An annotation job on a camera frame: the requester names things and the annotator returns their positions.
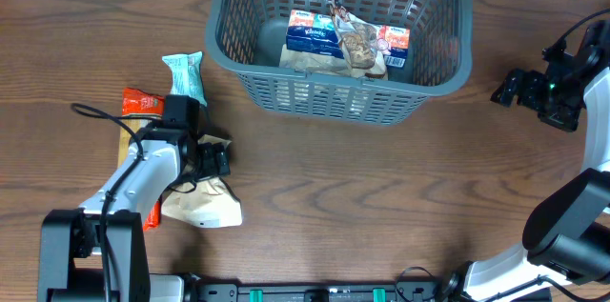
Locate orange red noodle package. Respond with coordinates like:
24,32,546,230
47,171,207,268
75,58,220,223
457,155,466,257
122,88,165,232

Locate dried mushroom bag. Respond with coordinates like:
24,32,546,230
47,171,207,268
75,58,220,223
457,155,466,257
329,0,387,79

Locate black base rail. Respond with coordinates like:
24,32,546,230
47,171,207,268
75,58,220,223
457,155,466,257
183,280,554,302

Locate beige paper pouch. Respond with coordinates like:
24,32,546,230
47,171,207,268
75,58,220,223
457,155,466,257
278,45,352,76

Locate grey plastic basket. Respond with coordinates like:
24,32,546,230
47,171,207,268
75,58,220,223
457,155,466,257
205,0,473,125

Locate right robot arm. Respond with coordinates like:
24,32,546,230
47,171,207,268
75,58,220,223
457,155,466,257
434,13,609,301

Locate mint green snack packet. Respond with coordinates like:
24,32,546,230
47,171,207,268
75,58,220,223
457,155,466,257
162,51,208,107

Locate blue tissue multipack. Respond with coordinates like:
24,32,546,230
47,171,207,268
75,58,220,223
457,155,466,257
286,10,410,69

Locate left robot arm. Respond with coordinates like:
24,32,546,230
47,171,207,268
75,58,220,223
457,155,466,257
37,94,230,302

